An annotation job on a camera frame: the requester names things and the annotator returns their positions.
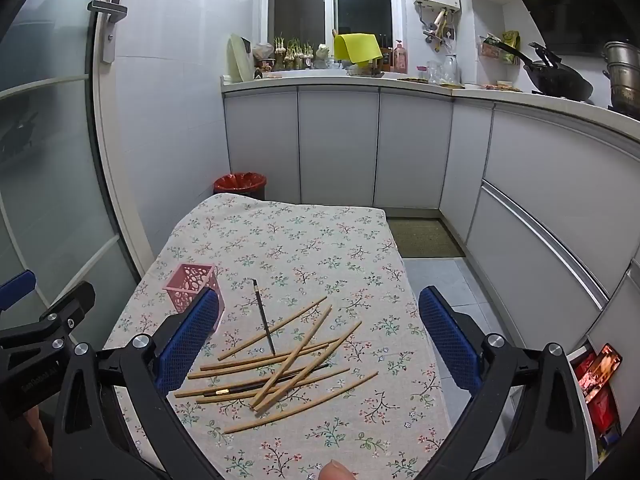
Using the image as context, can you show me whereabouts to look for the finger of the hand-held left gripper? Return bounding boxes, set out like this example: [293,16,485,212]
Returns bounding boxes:
[0,270,37,312]
[0,281,97,357]

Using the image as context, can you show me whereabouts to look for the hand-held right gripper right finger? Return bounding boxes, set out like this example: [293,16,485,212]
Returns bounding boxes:
[415,286,601,480]

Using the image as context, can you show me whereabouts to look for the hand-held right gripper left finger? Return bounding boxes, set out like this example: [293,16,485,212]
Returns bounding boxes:
[50,287,226,480]

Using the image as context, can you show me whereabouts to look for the pink perforated plastic basket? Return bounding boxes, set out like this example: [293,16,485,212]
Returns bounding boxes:
[161,262,226,332]

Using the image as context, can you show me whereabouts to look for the pile of wooden chopsticks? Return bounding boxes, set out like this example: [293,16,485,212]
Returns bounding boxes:
[174,296,379,434]

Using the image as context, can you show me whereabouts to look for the person's right hand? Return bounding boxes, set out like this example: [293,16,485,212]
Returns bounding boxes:
[320,459,357,480]

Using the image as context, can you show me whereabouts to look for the black chopstick with gold band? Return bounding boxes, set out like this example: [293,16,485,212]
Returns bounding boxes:
[252,279,277,354]
[201,363,330,397]

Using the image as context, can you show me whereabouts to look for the olive floor mat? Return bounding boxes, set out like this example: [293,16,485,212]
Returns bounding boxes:
[387,217,466,259]

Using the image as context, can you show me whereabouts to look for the floral tablecloth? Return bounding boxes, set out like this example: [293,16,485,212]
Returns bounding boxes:
[102,192,447,480]

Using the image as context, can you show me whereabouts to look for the glossy red printed packet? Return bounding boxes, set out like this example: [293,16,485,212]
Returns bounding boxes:
[574,342,624,404]

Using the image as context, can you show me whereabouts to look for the red trash bin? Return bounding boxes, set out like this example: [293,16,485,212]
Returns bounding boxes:
[213,172,267,201]

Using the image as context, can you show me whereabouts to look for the red carton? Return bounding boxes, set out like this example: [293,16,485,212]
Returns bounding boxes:
[589,388,622,454]

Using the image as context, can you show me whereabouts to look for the black wok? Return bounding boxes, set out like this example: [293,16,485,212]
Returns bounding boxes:
[484,39,595,102]

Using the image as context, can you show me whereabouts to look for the white cutting board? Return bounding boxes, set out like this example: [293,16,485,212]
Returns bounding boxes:
[227,33,256,82]

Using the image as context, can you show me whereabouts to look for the dark sauce bottle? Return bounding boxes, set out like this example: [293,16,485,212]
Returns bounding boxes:
[377,34,394,72]

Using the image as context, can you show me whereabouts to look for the row of sprouting garlic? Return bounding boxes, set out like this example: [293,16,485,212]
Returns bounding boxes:
[272,35,316,71]

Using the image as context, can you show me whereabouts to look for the yellow cloth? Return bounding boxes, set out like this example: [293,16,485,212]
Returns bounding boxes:
[333,32,384,64]

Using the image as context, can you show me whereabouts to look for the water heater pipes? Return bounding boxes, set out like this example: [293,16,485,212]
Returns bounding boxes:
[419,7,457,54]

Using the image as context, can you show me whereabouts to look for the stainless steel pot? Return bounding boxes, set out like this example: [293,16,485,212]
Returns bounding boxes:
[601,40,640,121]

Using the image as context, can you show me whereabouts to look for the kitchen window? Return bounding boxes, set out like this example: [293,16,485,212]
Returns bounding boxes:
[267,0,403,47]

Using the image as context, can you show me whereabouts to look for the black range hood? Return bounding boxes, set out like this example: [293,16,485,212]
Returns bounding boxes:
[500,0,640,57]

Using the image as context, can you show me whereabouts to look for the grey door handle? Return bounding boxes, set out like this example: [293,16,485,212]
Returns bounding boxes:
[87,0,128,64]

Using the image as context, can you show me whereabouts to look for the wall spice rack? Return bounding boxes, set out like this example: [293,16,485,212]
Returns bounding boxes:
[479,30,522,65]

